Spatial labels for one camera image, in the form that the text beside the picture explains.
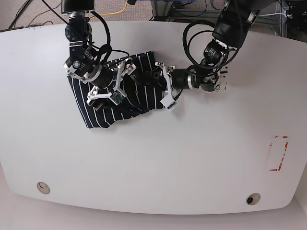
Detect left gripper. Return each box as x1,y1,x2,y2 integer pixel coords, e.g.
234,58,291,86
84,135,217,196
141,62,192,109

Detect red tape rectangle marking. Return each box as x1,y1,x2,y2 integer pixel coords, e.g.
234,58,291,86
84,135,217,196
266,136,289,172

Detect navy white striped t-shirt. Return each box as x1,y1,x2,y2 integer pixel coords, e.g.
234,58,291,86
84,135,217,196
67,50,173,129

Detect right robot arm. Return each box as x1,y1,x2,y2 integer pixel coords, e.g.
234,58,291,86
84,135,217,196
61,0,136,106

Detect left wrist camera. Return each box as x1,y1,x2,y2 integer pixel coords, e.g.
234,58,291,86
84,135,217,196
167,101,177,112

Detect aluminium frame stand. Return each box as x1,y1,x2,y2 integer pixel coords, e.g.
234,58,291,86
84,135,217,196
150,0,289,38

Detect left table grommet hole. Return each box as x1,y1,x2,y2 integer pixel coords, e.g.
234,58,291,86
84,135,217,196
36,182,50,195

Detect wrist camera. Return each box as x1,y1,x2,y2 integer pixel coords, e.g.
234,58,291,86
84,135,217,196
167,101,177,112
110,89,127,105

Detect yellow cable on floor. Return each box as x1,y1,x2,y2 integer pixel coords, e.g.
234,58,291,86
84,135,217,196
100,1,127,16

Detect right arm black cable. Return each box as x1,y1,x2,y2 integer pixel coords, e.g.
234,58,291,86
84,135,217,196
42,0,131,70

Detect table grommet hole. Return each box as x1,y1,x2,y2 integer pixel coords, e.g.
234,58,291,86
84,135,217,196
246,193,261,206
36,182,50,195

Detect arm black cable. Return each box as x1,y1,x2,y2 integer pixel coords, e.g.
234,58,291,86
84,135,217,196
182,20,216,72
42,0,131,70

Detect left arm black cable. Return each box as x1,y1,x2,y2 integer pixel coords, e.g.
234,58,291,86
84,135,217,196
182,20,216,72

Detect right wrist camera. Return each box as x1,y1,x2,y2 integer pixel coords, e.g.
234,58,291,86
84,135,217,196
110,89,127,105

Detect right table grommet hole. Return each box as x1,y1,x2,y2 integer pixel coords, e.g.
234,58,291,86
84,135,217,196
246,193,261,206

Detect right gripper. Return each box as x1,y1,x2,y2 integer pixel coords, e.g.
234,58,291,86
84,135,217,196
86,57,137,106

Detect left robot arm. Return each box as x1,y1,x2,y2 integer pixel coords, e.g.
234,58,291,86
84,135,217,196
156,0,272,111

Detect white cable on floor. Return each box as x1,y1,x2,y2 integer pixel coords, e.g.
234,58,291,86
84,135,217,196
260,11,287,19

